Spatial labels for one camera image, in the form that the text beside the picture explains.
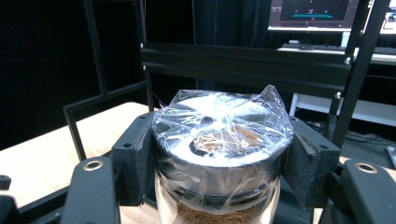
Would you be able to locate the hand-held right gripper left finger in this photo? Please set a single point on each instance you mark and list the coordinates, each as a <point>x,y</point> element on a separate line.
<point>134,161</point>

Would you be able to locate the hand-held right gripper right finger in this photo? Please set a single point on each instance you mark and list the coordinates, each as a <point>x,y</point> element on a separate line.
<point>314,174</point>

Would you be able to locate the black two-tier metal rack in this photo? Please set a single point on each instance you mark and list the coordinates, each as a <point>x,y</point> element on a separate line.
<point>246,67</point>

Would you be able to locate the white metal stand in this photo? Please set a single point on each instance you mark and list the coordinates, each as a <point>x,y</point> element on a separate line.
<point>367,110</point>

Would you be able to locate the black keyboard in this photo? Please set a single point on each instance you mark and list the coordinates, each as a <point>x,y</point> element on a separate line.
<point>330,48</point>

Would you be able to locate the computer monitor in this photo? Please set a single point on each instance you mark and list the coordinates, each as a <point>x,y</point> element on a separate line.
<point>311,14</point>

